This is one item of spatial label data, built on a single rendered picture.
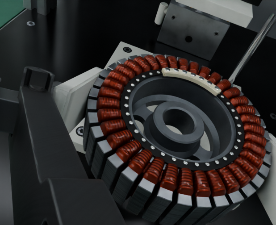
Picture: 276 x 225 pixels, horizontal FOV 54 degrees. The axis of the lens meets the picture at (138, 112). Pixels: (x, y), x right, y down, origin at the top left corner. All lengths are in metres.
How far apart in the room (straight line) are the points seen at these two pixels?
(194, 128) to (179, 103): 0.02
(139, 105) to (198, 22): 0.19
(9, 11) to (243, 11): 0.29
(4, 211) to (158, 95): 0.13
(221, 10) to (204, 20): 0.11
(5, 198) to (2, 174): 0.02
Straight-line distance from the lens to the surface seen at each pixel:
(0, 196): 0.22
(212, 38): 0.35
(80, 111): 0.15
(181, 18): 0.35
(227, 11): 0.23
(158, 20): 0.36
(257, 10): 0.48
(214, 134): 0.19
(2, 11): 0.41
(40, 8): 0.37
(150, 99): 0.19
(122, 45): 0.32
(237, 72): 0.32
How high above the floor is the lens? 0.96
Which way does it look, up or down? 47 degrees down
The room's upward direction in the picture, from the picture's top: 21 degrees clockwise
